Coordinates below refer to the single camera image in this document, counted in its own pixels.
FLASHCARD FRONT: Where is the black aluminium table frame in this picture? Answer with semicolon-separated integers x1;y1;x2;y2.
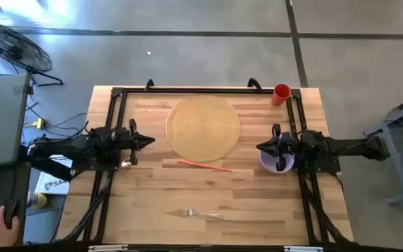
61;86;355;246

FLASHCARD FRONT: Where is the grey metal table frame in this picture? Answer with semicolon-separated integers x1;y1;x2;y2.
364;89;403;206

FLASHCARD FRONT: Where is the orange plastic straw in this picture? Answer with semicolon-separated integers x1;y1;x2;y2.
176;159;234;173

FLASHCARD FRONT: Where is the purple plastic bowl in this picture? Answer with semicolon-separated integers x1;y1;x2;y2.
260;150;295;174

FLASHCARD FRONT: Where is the black floor fan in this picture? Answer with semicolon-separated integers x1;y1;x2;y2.
0;22;64;88

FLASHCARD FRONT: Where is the black floor cable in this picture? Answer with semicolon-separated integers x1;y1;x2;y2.
22;101;89;141

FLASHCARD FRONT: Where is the white printed cardboard box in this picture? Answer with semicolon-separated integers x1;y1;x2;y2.
34;155;73;196

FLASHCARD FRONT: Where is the silver metal fork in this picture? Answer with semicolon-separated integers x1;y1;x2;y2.
178;206;225;221

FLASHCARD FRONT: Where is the round woven tan placemat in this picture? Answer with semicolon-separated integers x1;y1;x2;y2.
165;94;241;164

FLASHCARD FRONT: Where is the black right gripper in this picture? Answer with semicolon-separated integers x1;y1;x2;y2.
256;123;295;172

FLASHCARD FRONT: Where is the person's yellow shoe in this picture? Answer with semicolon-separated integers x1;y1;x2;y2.
26;190;48;210

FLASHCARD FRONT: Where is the black computer mouse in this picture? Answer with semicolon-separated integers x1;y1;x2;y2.
3;198;20;230

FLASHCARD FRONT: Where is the red plastic cup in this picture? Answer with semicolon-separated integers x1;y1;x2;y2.
270;83;292;107

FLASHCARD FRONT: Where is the white metal bracket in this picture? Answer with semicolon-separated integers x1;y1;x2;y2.
284;246;324;252
88;244;129;252

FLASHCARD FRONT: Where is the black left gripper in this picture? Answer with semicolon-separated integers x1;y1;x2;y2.
118;118;156;166

